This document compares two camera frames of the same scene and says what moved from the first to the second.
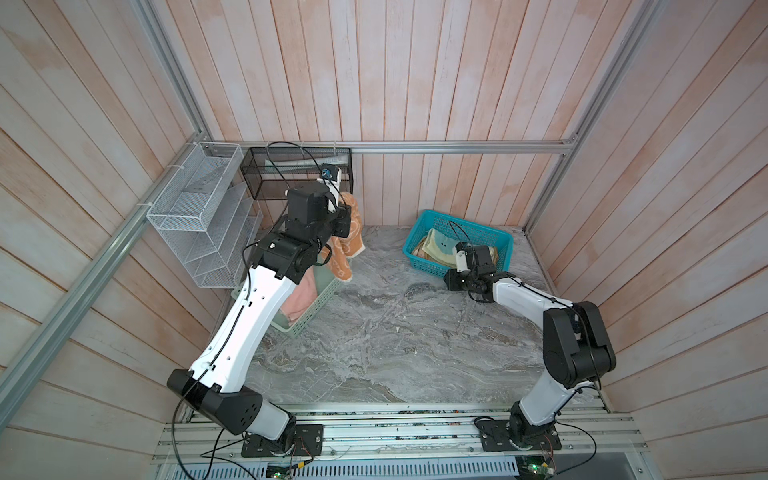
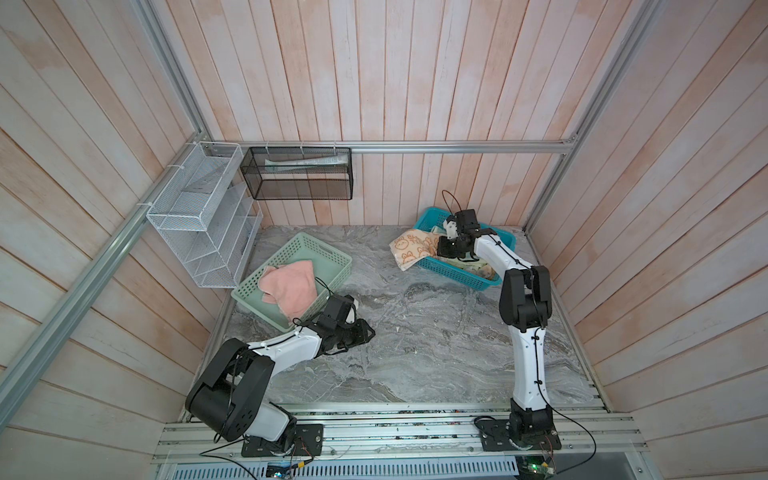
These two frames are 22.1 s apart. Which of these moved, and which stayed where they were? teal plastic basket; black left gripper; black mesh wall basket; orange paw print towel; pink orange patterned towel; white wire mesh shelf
Moved: orange paw print towel; black left gripper; teal plastic basket; pink orange patterned towel
Stayed: black mesh wall basket; white wire mesh shelf
